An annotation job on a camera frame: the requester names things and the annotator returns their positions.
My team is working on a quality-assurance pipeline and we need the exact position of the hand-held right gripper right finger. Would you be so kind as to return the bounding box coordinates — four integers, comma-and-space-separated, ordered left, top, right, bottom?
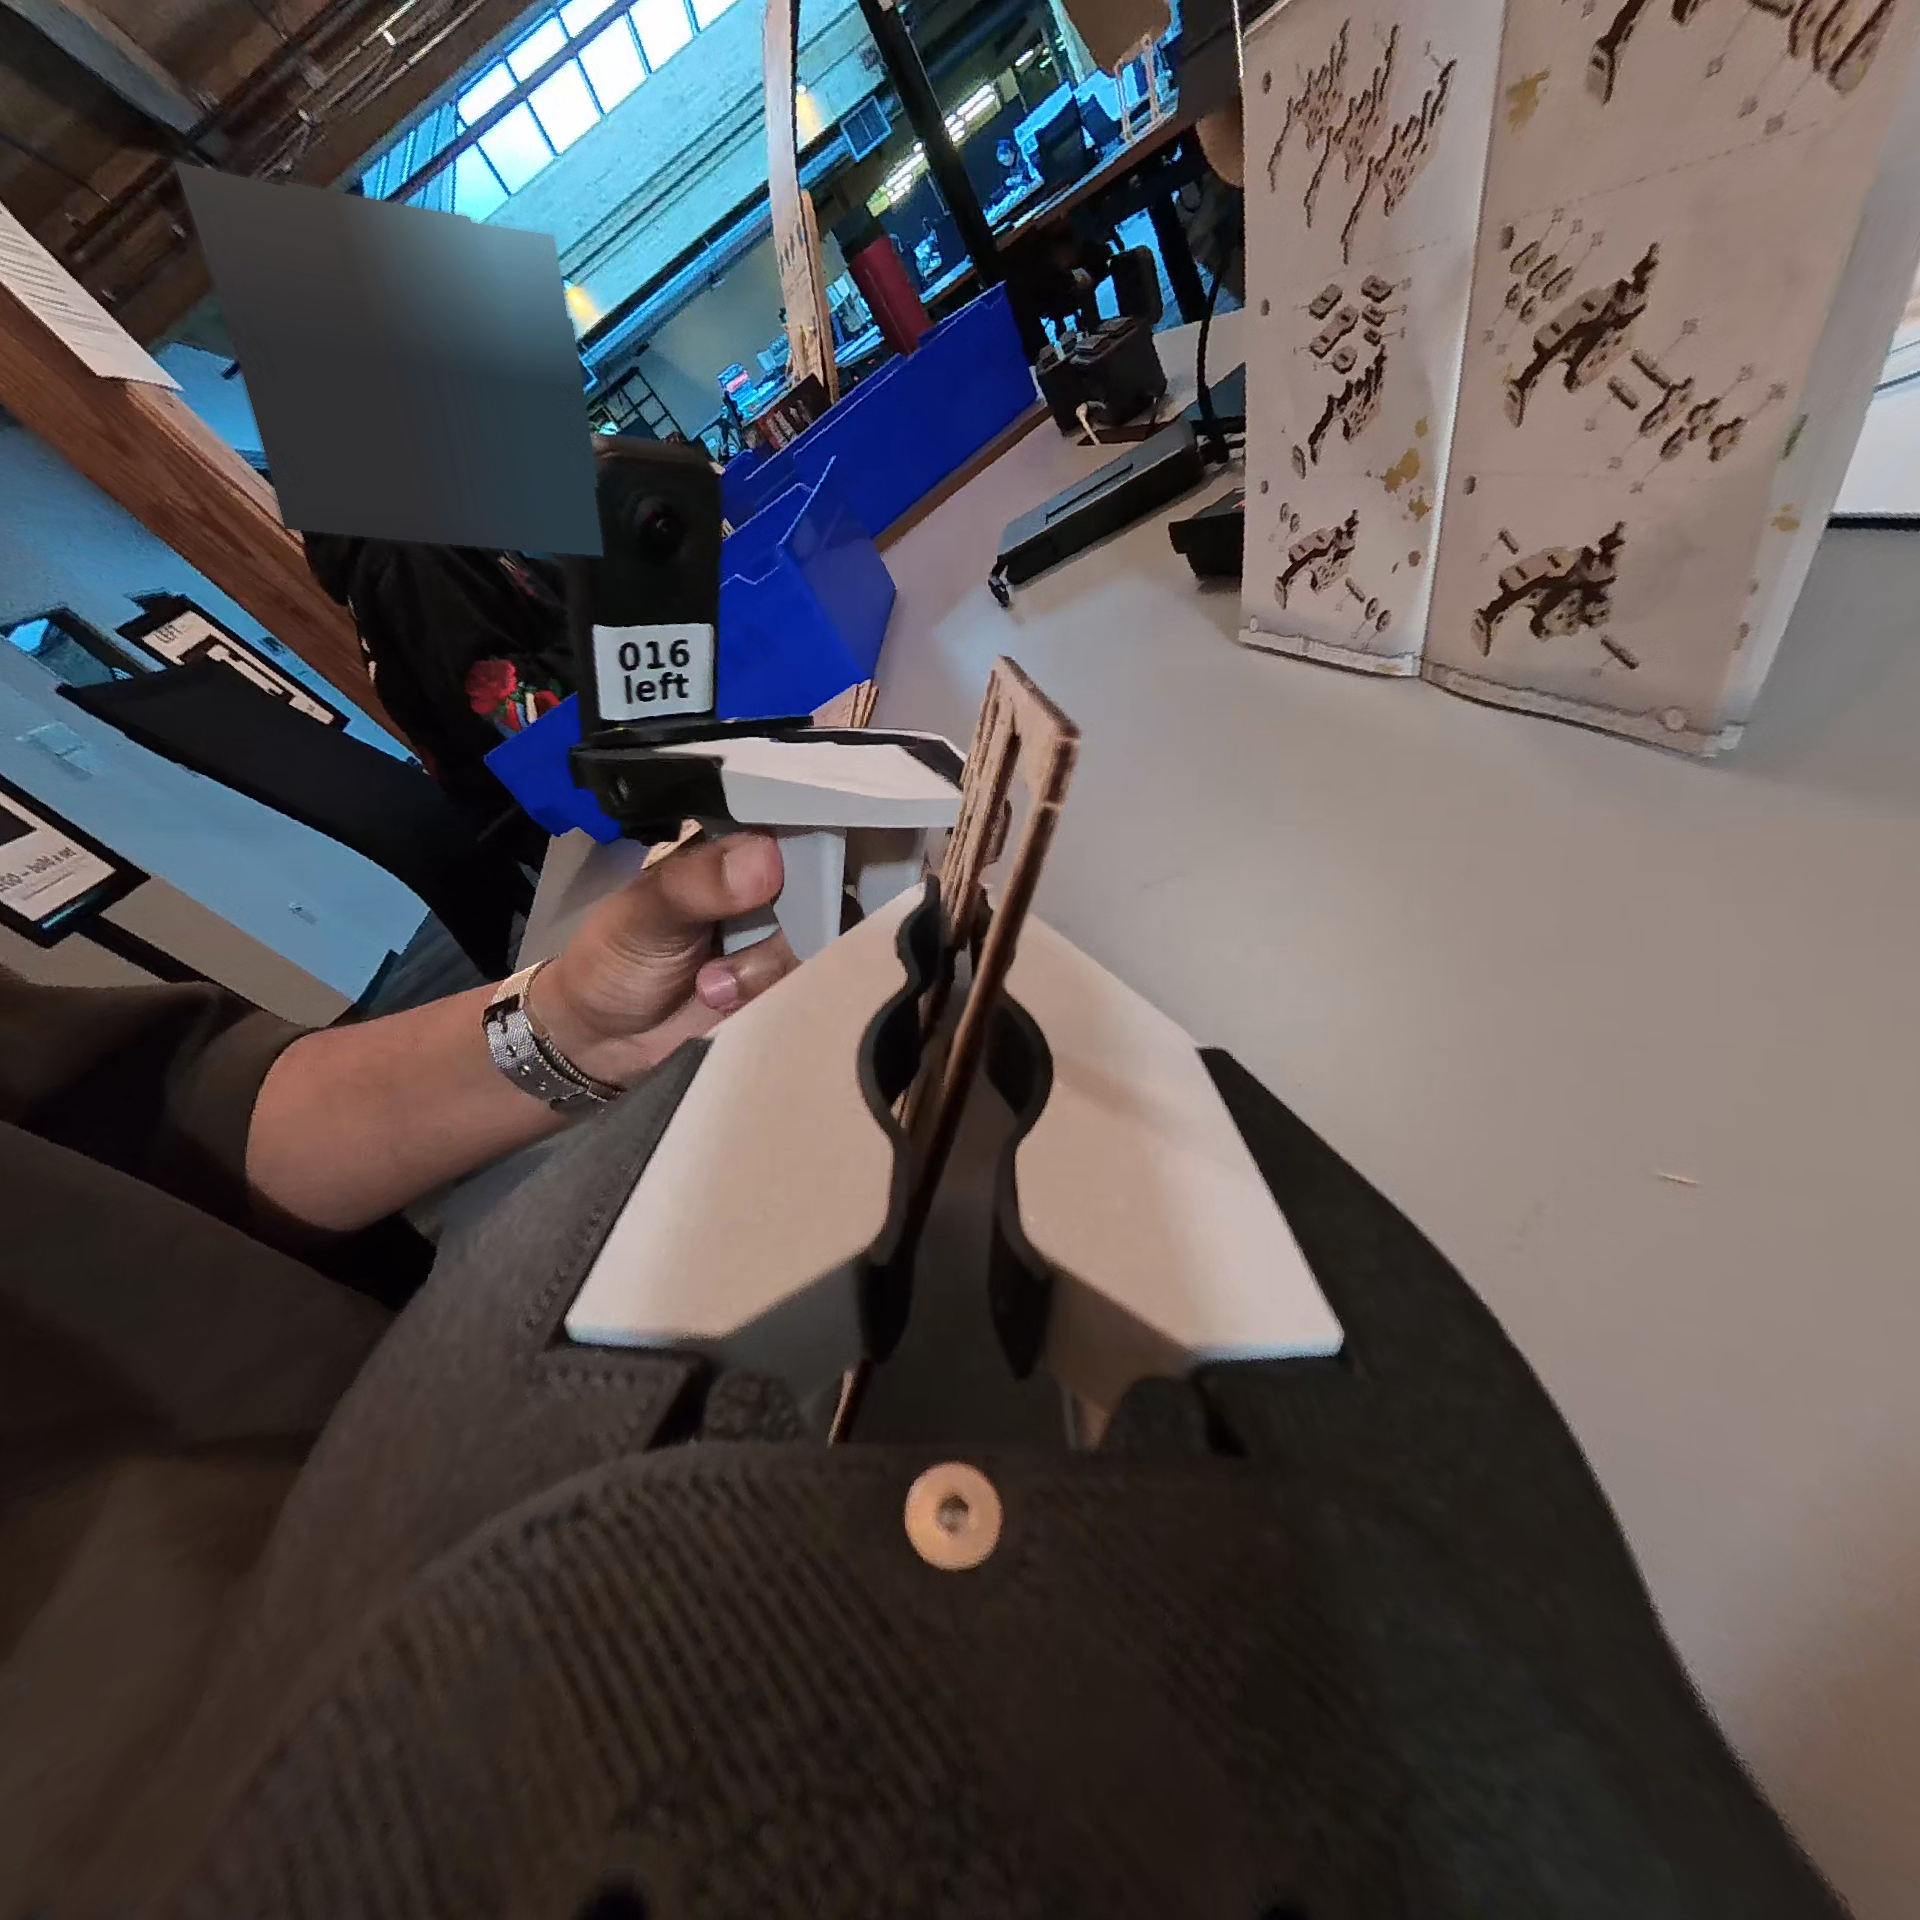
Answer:
971, 900, 1347, 1431

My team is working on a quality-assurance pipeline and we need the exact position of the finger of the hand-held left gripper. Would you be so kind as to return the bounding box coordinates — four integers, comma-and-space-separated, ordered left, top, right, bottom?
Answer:
702, 736, 971, 836

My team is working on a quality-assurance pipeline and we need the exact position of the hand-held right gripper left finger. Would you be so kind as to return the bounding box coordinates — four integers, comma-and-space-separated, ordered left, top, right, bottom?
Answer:
564, 879, 963, 1415

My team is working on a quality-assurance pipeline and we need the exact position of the wooden parts sheet with wheels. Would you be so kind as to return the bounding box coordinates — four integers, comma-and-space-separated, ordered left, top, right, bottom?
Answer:
828, 655, 1080, 1444

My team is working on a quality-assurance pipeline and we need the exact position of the person's left forearm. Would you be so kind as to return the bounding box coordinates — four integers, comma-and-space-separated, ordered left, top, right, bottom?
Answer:
239, 975, 602, 1235

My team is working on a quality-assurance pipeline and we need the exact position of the grey desk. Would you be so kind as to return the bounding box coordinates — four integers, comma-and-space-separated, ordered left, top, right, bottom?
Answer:
516, 299, 1920, 1920

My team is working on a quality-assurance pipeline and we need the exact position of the person's left hand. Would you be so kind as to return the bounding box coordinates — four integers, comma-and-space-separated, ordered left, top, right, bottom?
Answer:
528, 830, 805, 1092

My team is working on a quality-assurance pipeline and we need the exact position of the large blue plastic bin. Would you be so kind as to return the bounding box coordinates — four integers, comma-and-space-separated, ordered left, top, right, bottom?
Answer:
720, 280, 1046, 559
484, 454, 903, 846

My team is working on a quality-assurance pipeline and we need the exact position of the silver wristwatch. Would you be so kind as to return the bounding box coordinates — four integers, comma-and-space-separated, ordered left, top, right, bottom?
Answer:
480, 959, 626, 1116

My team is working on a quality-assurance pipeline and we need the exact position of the red cylinder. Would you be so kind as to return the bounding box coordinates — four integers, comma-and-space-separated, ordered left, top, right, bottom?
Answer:
847, 230, 934, 356

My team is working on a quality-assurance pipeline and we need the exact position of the black flat device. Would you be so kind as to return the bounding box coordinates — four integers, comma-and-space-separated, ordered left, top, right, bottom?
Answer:
990, 421, 1204, 605

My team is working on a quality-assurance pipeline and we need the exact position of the black power adapter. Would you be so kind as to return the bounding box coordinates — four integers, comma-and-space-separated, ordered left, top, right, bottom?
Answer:
1171, 487, 1251, 582

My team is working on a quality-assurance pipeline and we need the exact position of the framed black white sign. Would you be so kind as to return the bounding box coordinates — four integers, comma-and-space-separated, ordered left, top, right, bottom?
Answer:
0, 780, 152, 950
128, 592, 349, 736

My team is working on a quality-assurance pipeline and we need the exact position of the black box device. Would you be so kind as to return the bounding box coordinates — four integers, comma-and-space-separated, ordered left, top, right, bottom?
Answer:
1035, 318, 1167, 447

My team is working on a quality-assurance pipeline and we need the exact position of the wooden beam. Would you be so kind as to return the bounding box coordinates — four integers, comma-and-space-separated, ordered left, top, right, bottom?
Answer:
0, 286, 413, 751

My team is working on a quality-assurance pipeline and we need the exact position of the person's olive shirt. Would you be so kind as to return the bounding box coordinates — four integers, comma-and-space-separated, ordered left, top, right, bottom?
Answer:
0, 959, 452, 1920

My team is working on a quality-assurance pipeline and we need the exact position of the assembly instruction booklet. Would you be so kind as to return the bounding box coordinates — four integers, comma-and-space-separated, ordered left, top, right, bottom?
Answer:
1236, 0, 1895, 754

